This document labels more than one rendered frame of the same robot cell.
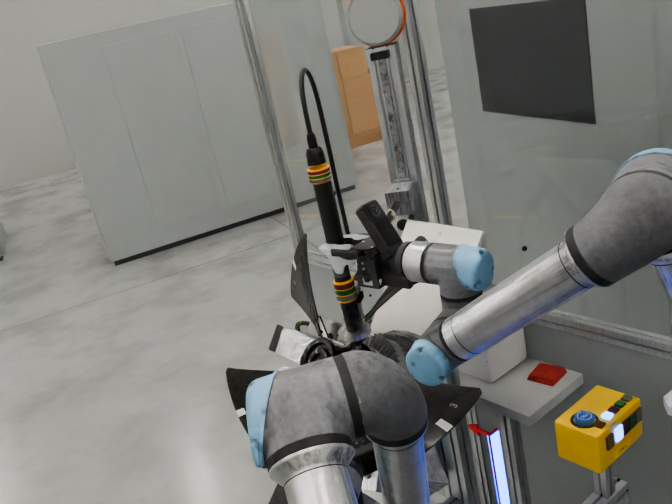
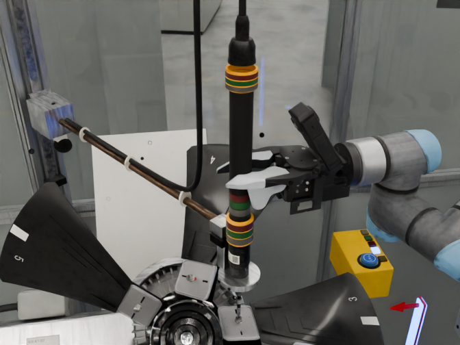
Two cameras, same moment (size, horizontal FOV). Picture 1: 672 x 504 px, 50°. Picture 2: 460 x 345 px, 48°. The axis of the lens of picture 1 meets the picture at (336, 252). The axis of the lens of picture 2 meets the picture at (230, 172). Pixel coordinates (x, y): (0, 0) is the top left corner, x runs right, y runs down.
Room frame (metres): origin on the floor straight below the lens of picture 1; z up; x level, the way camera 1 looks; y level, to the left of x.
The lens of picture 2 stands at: (1.08, 0.59, 1.89)
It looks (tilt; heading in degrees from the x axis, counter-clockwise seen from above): 31 degrees down; 296
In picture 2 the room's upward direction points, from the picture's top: straight up
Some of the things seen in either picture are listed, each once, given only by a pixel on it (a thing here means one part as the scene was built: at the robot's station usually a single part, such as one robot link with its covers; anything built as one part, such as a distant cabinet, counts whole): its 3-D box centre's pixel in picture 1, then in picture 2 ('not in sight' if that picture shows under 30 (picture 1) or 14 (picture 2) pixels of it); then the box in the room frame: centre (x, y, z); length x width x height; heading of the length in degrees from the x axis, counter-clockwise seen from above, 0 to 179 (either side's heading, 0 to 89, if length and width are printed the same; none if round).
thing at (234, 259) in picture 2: (335, 244); (240, 173); (1.35, 0.00, 1.50); 0.04 x 0.04 x 0.46
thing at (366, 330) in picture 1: (351, 311); (235, 252); (1.36, 0.00, 1.35); 0.09 x 0.07 x 0.10; 160
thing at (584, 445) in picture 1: (599, 430); (359, 265); (1.23, -0.45, 1.02); 0.16 x 0.10 x 0.11; 125
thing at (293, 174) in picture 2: (352, 251); (287, 174); (1.29, -0.03, 1.50); 0.09 x 0.05 x 0.02; 54
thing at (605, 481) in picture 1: (603, 469); not in sight; (1.23, -0.45, 0.92); 0.03 x 0.03 x 0.12; 35
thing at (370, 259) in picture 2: (584, 418); (369, 260); (1.20, -0.41, 1.08); 0.04 x 0.04 x 0.02
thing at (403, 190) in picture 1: (402, 197); (50, 114); (1.94, -0.22, 1.39); 0.10 x 0.07 x 0.08; 160
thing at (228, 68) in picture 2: (319, 174); (241, 78); (1.35, 0.00, 1.65); 0.04 x 0.04 x 0.03
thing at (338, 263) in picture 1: (336, 259); (258, 192); (1.32, 0.00, 1.48); 0.09 x 0.03 x 0.06; 54
